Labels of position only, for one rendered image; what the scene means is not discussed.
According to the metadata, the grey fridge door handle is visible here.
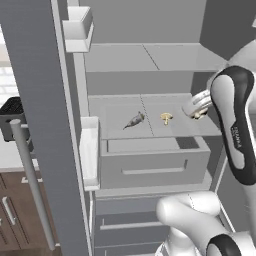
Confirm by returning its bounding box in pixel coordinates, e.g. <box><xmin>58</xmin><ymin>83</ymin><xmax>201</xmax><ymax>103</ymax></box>
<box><xmin>9</xmin><ymin>118</ymin><xmax>57</xmax><ymax>251</ymax></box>

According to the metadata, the grey fridge door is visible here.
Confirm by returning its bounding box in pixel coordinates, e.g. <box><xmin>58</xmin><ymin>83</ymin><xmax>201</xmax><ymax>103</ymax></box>
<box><xmin>0</xmin><ymin>0</ymin><xmax>98</xmax><ymax>256</ymax></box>

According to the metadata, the brown wooden cabinet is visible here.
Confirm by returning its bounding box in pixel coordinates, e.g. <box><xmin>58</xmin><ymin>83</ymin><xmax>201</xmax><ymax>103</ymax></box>
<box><xmin>0</xmin><ymin>169</ymin><xmax>62</xmax><ymax>256</ymax></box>

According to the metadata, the tan mushroom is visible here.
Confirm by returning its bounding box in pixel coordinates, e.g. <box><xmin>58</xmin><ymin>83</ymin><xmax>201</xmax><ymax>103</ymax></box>
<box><xmin>160</xmin><ymin>112</ymin><xmax>174</xmax><ymax>127</ymax></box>
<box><xmin>190</xmin><ymin>111</ymin><xmax>205</xmax><ymax>121</ymax></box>

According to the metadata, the grey fish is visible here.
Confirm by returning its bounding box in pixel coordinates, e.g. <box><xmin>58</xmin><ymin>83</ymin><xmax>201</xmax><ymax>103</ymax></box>
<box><xmin>122</xmin><ymin>111</ymin><xmax>146</xmax><ymax>131</ymax></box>

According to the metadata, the grey fridge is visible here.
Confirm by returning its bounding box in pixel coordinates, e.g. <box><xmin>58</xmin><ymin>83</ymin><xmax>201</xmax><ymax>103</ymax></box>
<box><xmin>66</xmin><ymin>0</ymin><xmax>256</xmax><ymax>256</ymax></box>

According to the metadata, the black countertop appliance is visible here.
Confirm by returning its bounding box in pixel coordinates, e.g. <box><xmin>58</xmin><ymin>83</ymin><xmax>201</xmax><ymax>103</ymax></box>
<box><xmin>0</xmin><ymin>96</ymin><xmax>32</xmax><ymax>143</ymax></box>

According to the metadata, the grey fridge drawer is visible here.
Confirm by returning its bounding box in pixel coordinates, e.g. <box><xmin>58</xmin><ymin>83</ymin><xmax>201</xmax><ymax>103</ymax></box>
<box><xmin>93</xmin><ymin>196</ymin><xmax>172</xmax><ymax>256</ymax></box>
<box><xmin>99</xmin><ymin>136</ymin><xmax>212</xmax><ymax>190</ymax></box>

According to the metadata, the glass fridge shelf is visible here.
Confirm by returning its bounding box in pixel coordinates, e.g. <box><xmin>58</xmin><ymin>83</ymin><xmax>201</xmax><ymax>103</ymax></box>
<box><xmin>87</xmin><ymin>92</ymin><xmax>223</xmax><ymax>141</ymax></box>
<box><xmin>83</xmin><ymin>42</ymin><xmax>228</xmax><ymax>73</ymax></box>

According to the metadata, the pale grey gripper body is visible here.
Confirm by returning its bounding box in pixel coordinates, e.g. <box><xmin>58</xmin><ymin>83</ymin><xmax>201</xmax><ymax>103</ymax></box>
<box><xmin>182</xmin><ymin>95</ymin><xmax>213</xmax><ymax>119</ymax></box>

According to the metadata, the white fridge door bin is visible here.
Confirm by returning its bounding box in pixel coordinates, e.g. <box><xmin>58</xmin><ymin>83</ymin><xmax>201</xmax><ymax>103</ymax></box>
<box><xmin>78</xmin><ymin>115</ymin><xmax>101</xmax><ymax>192</ymax></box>
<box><xmin>61</xmin><ymin>6</ymin><xmax>95</xmax><ymax>54</ymax></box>

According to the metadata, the silver cabinet handle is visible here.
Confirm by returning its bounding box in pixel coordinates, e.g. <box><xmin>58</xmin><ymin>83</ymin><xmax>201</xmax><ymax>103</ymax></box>
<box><xmin>21</xmin><ymin>177</ymin><xmax>44</xmax><ymax>184</ymax></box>
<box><xmin>2</xmin><ymin>196</ymin><xmax>17</xmax><ymax>226</ymax></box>

